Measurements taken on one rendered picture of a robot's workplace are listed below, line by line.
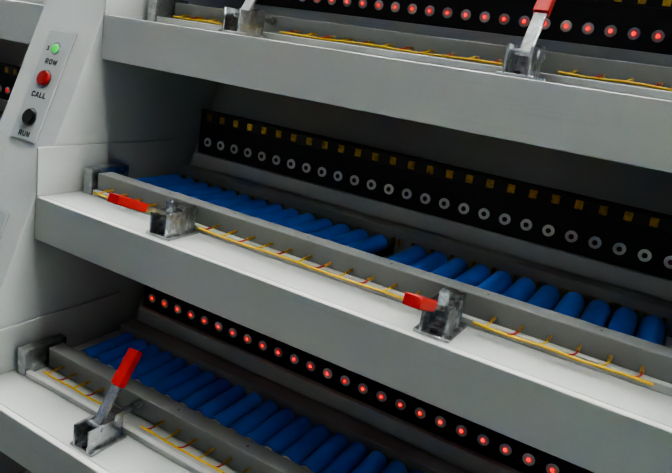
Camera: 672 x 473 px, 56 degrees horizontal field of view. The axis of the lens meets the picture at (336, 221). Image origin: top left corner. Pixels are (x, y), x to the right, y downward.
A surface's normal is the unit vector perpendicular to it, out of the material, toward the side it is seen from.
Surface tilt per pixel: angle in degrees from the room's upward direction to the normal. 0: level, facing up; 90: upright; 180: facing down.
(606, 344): 111
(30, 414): 21
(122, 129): 90
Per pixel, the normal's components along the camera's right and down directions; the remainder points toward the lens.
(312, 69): -0.50, 0.15
